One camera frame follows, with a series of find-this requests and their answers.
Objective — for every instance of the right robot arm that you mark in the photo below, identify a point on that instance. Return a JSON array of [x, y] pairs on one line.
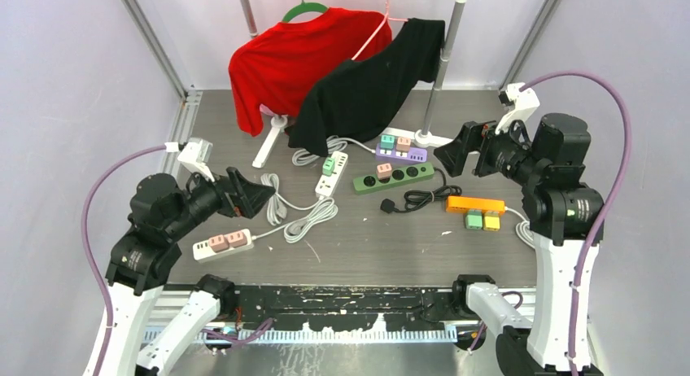
[[562, 212]]

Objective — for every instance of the orange power strip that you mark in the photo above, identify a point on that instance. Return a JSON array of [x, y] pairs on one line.
[[463, 204]]

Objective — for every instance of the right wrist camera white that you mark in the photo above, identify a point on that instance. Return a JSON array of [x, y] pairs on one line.
[[521, 101]]

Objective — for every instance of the pink clothes hanger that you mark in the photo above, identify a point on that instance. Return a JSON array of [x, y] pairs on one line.
[[372, 36]]

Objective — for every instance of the green plug adapter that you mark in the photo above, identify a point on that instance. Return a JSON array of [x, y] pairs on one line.
[[328, 167]]

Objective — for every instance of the teal plug adapter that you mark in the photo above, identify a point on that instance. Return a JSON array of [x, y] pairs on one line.
[[387, 142]]

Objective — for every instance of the pink adapter on purple strip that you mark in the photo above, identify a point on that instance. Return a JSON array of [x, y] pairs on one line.
[[403, 144]]

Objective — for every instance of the yellow plug adapter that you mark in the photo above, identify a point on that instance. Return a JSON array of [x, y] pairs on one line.
[[491, 221]]

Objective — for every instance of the white power strip with USB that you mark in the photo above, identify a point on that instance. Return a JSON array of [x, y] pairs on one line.
[[203, 254]]

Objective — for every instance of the purple power strip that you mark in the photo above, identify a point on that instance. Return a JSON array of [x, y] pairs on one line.
[[414, 155]]

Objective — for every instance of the red t-shirt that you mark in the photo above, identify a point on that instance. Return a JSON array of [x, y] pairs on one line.
[[278, 68]]

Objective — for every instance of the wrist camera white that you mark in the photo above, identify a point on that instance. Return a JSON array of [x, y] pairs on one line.
[[521, 101], [193, 155]]

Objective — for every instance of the green adapter on orange strip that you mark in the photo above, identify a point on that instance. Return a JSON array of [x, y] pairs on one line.
[[474, 219]]

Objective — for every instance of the white power strip upright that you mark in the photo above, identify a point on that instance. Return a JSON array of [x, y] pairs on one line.
[[326, 186]]

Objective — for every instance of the black t-shirt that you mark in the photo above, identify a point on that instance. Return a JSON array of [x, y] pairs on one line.
[[359, 99]]

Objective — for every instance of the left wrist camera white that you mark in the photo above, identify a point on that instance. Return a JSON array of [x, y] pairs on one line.
[[193, 155]]

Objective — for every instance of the pink plug adapter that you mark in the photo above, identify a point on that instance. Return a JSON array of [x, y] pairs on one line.
[[237, 239], [218, 243]]

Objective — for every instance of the pink adapter on green strip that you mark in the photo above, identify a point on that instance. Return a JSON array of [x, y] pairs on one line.
[[384, 171]]

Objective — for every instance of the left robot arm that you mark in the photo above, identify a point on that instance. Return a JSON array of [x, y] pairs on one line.
[[141, 261]]

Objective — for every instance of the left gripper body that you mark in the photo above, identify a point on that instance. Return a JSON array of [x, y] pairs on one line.
[[207, 197]]

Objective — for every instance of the white clothes rack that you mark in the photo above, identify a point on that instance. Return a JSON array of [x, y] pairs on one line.
[[422, 138]]

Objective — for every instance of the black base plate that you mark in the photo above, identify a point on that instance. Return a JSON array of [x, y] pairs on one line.
[[347, 308]]

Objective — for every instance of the green clothes hanger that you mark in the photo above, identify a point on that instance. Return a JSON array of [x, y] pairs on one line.
[[302, 8]]

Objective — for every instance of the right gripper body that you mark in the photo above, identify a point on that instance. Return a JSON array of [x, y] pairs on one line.
[[504, 152]]

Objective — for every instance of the green power strip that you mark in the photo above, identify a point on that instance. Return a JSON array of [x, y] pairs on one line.
[[401, 176]]

